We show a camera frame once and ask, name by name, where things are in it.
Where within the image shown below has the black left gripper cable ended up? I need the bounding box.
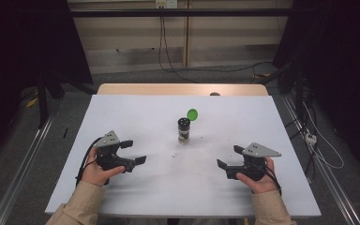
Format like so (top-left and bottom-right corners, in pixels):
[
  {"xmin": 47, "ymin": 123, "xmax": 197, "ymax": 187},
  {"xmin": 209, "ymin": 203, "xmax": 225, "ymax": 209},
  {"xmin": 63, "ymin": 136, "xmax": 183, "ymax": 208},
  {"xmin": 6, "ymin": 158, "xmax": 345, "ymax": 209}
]
[{"xmin": 75, "ymin": 136, "xmax": 103, "ymax": 188}]

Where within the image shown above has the green flip lid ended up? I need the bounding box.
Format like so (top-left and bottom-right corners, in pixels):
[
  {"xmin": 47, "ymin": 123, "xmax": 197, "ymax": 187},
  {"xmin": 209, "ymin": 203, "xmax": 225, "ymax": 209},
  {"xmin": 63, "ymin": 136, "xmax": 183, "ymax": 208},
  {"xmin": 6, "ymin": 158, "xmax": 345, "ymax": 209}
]
[{"xmin": 186, "ymin": 108, "xmax": 199, "ymax": 122}]

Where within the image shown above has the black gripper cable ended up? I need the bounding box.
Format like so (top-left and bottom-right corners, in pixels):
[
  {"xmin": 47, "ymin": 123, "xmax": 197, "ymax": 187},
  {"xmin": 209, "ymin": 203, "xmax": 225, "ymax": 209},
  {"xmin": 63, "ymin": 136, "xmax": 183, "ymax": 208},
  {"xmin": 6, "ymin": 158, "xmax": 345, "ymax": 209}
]
[
  {"xmin": 75, "ymin": 136, "xmax": 103, "ymax": 188},
  {"xmin": 262, "ymin": 165, "xmax": 283, "ymax": 197}
]

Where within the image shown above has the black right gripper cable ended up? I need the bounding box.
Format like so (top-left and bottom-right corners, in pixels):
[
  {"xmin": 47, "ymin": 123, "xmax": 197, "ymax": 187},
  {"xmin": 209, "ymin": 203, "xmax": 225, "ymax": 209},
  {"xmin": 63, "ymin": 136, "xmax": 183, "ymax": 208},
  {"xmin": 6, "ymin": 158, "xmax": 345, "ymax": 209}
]
[{"xmin": 262, "ymin": 165, "xmax": 283, "ymax": 197}]

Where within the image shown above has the person's right hand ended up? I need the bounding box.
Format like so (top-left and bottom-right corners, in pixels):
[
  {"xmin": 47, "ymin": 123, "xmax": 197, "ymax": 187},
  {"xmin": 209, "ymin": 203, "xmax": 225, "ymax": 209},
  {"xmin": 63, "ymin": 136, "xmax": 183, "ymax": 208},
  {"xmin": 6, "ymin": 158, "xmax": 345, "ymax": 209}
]
[{"xmin": 235, "ymin": 157, "xmax": 279, "ymax": 195}]

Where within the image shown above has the black horizontal bar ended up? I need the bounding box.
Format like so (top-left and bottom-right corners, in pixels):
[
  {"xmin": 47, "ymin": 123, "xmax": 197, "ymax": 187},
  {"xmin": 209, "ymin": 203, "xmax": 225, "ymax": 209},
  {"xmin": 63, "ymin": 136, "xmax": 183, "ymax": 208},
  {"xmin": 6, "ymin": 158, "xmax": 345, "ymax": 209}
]
[{"xmin": 69, "ymin": 7, "xmax": 294, "ymax": 18}]

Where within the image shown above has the clear spice jar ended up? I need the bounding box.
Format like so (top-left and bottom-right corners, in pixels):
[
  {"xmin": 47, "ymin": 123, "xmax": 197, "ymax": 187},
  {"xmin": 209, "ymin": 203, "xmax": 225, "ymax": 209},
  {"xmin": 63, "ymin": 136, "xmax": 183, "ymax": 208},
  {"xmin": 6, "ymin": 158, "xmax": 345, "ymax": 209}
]
[{"xmin": 177, "ymin": 117, "xmax": 191, "ymax": 145}]

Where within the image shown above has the black curtain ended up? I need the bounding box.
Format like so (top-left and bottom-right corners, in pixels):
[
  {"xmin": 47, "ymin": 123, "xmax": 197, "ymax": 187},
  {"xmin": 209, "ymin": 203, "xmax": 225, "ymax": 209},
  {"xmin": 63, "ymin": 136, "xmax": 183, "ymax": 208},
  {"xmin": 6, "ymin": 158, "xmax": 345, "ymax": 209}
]
[
  {"xmin": 273, "ymin": 0, "xmax": 360, "ymax": 179},
  {"xmin": 0, "ymin": 0, "xmax": 94, "ymax": 167}
]

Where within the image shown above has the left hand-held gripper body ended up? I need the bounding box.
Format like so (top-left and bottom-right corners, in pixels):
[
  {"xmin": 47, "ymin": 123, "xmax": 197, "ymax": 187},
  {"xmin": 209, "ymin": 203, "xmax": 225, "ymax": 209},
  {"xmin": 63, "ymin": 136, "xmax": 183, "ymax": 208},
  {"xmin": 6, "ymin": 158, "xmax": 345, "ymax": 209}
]
[{"xmin": 94, "ymin": 129, "xmax": 137, "ymax": 186}]

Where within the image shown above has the black metal stand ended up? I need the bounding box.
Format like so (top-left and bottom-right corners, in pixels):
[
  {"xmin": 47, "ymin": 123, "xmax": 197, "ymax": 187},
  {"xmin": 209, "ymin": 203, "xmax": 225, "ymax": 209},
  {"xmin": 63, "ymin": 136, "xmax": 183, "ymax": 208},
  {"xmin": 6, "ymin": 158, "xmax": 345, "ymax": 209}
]
[
  {"xmin": 257, "ymin": 59, "xmax": 308, "ymax": 126},
  {"xmin": 36, "ymin": 69, "xmax": 98, "ymax": 129}
]

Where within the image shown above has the yellow floor tape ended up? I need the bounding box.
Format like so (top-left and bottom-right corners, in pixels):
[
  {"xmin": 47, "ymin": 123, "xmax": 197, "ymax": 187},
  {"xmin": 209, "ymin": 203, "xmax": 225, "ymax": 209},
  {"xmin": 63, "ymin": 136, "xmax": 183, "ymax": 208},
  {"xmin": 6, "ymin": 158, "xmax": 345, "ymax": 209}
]
[{"xmin": 25, "ymin": 96, "xmax": 39, "ymax": 109}]

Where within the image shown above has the white cable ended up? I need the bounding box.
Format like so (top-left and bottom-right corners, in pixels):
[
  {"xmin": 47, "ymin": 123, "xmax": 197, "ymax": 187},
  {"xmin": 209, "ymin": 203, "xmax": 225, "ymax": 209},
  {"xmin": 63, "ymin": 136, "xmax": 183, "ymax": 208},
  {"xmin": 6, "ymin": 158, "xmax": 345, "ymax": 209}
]
[{"xmin": 301, "ymin": 99, "xmax": 345, "ymax": 171}]

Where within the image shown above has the person's left hand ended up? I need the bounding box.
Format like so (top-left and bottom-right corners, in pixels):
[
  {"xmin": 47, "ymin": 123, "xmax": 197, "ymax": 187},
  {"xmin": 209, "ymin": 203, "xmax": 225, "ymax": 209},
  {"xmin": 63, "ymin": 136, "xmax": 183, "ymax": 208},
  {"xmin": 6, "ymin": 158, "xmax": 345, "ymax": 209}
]
[{"xmin": 81, "ymin": 147, "xmax": 127, "ymax": 188}]

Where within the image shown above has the aluminium floor rail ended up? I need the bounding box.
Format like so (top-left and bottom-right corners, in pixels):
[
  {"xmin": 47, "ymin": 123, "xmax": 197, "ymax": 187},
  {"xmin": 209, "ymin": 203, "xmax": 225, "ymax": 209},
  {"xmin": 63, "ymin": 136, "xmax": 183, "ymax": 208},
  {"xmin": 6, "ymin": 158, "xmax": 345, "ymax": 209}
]
[
  {"xmin": 281, "ymin": 95, "xmax": 360, "ymax": 225},
  {"xmin": 0, "ymin": 113, "xmax": 55, "ymax": 225}
]

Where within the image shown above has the white wall socket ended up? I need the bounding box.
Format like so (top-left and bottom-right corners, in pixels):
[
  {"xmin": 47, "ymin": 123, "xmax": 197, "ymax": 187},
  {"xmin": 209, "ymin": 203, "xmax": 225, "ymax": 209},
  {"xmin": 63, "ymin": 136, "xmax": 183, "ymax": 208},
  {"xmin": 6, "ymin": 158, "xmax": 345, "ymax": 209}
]
[{"xmin": 155, "ymin": 0, "xmax": 178, "ymax": 9}]

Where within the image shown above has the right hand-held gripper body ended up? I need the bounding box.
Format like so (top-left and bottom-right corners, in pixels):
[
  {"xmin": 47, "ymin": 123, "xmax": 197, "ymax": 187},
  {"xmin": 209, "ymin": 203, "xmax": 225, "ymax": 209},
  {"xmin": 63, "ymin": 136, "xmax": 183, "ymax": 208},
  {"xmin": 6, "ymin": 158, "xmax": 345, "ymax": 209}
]
[{"xmin": 225, "ymin": 142, "xmax": 282, "ymax": 182}]

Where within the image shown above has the white power strip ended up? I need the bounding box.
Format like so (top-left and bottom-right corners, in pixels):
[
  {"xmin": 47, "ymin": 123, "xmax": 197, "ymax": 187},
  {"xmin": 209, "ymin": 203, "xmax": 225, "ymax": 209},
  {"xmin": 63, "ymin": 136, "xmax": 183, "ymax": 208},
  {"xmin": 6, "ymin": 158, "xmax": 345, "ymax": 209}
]
[{"xmin": 305, "ymin": 132, "xmax": 318, "ymax": 145}]

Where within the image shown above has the black wall cable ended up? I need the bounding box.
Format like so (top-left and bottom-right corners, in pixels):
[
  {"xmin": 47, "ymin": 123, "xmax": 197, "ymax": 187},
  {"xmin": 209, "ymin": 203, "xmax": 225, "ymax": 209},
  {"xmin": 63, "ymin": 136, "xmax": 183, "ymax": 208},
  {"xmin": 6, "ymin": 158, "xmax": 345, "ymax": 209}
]
[{"xmin": 157, "ymin": 15, "xmax": 275, "ymax": 83}]

